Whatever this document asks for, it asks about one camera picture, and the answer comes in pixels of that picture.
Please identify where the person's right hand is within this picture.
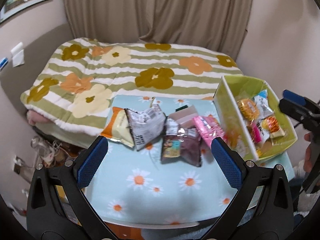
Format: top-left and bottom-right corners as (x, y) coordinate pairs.
(303, 133), (313, 173)

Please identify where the orange cream snack bag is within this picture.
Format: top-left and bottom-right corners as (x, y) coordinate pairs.
(100, 107), (135, 148)

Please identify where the grey white chips bag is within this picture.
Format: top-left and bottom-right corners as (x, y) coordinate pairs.
(125, 104), (167, 151)

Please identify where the floral striped green quilt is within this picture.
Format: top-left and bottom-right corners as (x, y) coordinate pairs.
(20, 38), (240, 136)

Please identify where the pale pink flat packet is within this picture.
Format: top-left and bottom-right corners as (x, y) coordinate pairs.
(168, 105), (199, 128)

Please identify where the white blue snack bag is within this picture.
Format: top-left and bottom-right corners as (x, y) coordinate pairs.
(253, 89), (273, 120)

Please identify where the dark purple snack bag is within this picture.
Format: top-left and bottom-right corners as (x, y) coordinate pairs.
(161, 118), (202, 167)

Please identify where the beige curtain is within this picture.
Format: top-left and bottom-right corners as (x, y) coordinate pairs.
(63, 0), (253, 59)

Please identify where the white wall switch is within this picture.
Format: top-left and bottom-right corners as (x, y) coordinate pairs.
(11, 42), (25, 67)

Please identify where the pink pillow under quilt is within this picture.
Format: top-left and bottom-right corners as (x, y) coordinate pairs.
(27, 110), (51, 126)

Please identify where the pink Lonio snack bag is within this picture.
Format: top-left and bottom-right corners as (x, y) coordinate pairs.
(193, 115), (227, 147)

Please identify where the grey rice roll snack bag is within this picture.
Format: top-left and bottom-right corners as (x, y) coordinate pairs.
(247, 121), (270, 148)

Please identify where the black cable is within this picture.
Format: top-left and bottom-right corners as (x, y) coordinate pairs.
(292, 100), (320, 205)

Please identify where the green cardboard storage box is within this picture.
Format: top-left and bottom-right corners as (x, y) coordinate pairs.
(213, 75), (297, 160)

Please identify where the clear packed waffle cookie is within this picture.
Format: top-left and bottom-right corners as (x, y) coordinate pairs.
(237, 98), (259, 121)

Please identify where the Oishi white yellow snack bag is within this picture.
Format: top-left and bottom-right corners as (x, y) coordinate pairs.
(261, 115), (285, 139)

